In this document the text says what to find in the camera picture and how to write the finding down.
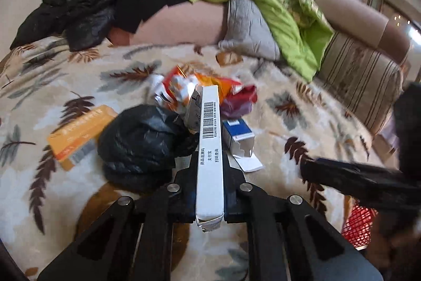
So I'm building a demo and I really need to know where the black puffer jacket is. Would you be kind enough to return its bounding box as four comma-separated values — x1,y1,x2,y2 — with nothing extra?
10,0,116,51

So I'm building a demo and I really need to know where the red plastic basket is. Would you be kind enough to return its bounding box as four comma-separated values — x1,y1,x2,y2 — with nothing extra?
341,196,378,249

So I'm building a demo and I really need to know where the long white box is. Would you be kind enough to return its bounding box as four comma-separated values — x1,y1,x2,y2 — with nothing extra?
196,85,224,232

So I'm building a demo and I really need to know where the orange white snack bag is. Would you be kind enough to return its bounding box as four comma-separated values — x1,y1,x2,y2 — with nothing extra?
151,66,243,114

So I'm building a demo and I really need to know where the striped sofa cushion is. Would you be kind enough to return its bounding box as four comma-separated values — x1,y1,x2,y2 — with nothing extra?
317,31,403,135

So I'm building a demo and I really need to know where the dark red wrapper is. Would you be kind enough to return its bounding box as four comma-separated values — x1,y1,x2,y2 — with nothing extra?
220,85,258,119

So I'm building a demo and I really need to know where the black plastic bag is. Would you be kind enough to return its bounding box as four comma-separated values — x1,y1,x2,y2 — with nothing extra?
97,104,199,193

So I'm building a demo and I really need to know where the blue white small box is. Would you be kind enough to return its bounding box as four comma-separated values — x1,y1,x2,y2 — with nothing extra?
222,118,263,173

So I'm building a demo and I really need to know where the grey quilted pillow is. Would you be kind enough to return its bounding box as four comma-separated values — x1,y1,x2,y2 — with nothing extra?
218,0,283,61

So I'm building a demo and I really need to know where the leaf pattern blanket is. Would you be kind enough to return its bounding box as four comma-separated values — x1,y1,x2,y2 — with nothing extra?
1,37,380,280

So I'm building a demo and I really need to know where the orange box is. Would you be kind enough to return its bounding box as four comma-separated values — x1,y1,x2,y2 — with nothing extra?
47,105,118,171

